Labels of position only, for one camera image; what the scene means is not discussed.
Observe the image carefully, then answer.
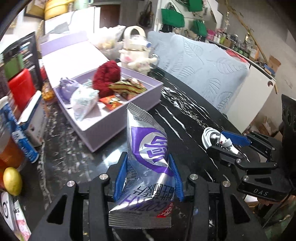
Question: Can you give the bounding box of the white cable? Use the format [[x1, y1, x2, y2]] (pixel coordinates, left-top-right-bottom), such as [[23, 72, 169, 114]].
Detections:
[[201, 127, 241, 156]]

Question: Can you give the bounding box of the red lidded bottle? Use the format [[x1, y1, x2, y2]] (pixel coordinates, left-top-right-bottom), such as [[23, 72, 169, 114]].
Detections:
[[8, 69, 36, 112]]

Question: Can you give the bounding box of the upper green tote bag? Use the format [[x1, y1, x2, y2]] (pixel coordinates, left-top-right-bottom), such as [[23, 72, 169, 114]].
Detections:
[[188, 0, 203, 12]]

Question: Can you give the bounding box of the orange contents plastic jar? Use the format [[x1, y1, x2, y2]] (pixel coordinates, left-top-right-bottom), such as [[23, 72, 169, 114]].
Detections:
[[1, 138, 25, 169]]

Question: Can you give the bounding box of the white plastic food bag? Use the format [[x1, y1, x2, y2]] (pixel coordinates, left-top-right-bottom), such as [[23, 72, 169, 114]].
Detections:
[[90, 25, 126, 60]]

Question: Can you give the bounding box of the lower green tote bag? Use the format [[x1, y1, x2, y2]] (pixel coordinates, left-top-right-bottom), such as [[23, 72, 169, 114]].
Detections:
[[191, 20, 207, 37]]

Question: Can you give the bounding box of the yellow lemon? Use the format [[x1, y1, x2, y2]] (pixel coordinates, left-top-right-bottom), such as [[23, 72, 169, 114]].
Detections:
[[3, 167, 23, 196]]

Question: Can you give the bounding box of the dark hanging handbag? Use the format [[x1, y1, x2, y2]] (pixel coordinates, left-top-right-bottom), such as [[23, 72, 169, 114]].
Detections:
[[138, 1, 154, 28]]

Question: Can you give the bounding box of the yellow enamel pot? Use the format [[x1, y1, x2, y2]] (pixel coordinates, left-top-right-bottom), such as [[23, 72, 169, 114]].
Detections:
[[44, 0, 74, 20]]

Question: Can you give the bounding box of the cardboard box on counter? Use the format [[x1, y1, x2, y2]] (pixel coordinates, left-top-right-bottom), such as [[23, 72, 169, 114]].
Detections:
[[268, 55, 281, 73]]

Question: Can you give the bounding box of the silver purple foil packet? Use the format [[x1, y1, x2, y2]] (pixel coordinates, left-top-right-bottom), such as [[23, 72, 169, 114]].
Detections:
[[108, 103, 176, 229]]

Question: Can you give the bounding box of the white blue medicine box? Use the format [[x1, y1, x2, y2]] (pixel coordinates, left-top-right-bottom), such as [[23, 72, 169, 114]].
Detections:
[[18, 90, 49, 147]]

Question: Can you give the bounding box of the front blue leaf cushion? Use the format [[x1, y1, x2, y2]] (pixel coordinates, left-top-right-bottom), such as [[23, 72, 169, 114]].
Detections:
[[147, 31, 249, 113]]

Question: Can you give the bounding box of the gold patterned snack packet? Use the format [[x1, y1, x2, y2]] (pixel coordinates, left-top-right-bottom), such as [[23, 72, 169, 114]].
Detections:
[[108, 77, 147, 100]]

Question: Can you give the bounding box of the cream cinnamoroll water bottle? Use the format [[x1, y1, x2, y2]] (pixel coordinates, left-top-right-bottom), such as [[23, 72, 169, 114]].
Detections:
[[119, 26, 159, 75]]

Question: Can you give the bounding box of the blue tablet tube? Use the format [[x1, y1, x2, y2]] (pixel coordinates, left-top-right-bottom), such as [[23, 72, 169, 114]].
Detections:
[[1, 96, 39, 163]]

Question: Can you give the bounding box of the large green tote bag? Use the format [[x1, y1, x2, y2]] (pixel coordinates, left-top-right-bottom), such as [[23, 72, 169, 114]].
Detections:
[[161, 2, 185, 28]]

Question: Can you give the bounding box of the lavender drawstring pouch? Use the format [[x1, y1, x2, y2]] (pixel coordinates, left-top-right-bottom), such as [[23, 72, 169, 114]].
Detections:
[[57, 77, 81, 102]]

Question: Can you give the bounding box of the open lavender gift box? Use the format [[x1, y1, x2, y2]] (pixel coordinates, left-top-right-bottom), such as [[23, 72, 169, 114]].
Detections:
[[40, 35, 163, 152]]

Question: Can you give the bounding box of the dark red fluffy yarn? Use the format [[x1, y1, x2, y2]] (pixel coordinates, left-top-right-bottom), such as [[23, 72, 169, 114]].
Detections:
[[92, 60, 120, 98]]

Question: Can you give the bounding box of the white mini fridge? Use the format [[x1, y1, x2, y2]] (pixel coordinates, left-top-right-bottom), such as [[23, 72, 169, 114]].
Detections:
[[45, 6, 101, 34]]

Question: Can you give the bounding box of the red cartoon snack packet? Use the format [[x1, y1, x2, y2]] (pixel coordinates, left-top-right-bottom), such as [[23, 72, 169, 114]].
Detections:
[[99, 95, 123, 111]]

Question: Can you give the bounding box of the dark brown door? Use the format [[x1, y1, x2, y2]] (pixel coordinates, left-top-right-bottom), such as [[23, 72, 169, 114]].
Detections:
[[100, 4, 120, 28]]

